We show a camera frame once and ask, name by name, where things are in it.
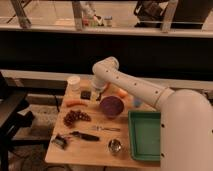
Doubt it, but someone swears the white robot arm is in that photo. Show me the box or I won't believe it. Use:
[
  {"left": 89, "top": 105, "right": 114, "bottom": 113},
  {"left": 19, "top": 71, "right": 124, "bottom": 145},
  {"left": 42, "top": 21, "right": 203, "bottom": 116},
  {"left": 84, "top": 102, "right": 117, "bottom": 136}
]
[{"left": 92, "top": 57, "right": 213, "bottom": 171}]

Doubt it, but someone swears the black binder clip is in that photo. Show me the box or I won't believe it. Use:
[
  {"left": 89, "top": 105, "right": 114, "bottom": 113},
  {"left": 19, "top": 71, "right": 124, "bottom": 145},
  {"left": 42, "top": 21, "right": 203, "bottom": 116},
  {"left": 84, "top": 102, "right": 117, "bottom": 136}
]
[{"left": 52, "top": 134, "right": 68, "bottom": 149}]

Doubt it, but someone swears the white plastic cup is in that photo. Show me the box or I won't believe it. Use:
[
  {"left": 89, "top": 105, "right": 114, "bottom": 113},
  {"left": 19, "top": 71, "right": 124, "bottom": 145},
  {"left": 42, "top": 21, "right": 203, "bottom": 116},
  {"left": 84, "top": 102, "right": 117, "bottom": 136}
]
[{"left": 67, "top": 75, "right": 80, "bottom": 91}]

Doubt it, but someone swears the small metal cup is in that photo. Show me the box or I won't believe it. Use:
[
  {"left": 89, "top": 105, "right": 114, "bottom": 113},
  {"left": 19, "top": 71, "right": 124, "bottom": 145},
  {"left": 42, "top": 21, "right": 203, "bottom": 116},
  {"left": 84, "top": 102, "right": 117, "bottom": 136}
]
[{"left": 108, "top": 139, "right": 122, "bottom": 155}]

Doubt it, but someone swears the black chair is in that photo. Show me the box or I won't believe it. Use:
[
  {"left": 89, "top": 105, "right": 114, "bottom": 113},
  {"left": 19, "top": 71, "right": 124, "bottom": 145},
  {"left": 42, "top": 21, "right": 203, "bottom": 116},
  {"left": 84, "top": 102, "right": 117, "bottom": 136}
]
[{"left": 0, "top": 73, "right": 34, "bottom": 171}]

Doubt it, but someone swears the purple bowl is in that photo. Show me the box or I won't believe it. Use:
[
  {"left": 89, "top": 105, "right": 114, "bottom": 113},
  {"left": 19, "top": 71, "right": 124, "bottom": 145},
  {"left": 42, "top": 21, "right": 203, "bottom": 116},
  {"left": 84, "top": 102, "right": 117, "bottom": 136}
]
[{"left": 99, "top": 96, "right": 124, "bottom": 118}]

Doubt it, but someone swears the red bowl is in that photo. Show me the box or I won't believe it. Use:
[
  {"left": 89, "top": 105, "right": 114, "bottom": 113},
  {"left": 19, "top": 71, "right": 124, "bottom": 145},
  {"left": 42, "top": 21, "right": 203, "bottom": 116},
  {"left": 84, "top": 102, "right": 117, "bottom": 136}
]
[{"left": 102, "top": 83, "right": 111, "bottom": 93}]

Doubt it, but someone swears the black handled peeler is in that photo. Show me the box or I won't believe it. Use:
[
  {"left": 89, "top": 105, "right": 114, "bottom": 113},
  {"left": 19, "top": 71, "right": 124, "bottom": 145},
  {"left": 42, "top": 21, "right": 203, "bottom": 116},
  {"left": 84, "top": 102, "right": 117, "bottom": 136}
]
[{"left": 70, "top": 131, "right": 100, "bottom": 141}]

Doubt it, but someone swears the orange carrot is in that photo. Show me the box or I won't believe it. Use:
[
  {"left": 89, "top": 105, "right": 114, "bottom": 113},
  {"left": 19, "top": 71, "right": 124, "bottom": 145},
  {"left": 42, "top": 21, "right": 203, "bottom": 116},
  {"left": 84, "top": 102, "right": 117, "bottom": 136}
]
[{"left": 65, "top": 100, "right": 88, "bottom": 107}]

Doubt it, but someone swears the green plastic tray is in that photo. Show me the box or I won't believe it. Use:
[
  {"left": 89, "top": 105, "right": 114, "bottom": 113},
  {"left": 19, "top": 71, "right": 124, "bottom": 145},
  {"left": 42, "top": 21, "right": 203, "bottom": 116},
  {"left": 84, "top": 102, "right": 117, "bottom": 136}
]
[{"left": 128, "top": 110, "right": 161, "bottom": 162}]

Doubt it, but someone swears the black eraser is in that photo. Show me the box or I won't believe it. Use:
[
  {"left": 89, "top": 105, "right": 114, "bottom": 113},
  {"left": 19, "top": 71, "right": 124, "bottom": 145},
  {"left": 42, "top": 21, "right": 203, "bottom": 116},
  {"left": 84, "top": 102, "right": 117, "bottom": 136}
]
[{"left": 80, "top": 91, "right": 91, "bottom": 100}]

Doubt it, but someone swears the silver fork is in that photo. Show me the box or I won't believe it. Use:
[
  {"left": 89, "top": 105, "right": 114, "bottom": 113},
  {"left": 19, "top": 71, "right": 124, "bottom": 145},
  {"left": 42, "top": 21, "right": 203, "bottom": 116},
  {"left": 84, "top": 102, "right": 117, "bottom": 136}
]
[{"left": 91, "top": 126, "right": 121, "bottom": 132}]

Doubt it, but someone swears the orange apple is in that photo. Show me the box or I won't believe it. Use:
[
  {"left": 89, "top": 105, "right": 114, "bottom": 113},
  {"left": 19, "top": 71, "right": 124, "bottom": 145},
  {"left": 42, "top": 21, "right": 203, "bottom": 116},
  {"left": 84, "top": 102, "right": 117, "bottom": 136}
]
[{"left": 116, "top": 88, "right": 128, "bottom": 98}]

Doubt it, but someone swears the bunch of dark grapes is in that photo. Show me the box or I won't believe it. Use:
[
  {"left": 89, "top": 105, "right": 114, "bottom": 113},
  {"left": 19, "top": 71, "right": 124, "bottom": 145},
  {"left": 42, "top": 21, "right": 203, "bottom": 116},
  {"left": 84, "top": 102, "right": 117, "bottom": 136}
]
[{"left": 63, "top": 110, "right": 91, "bottom": 128}]

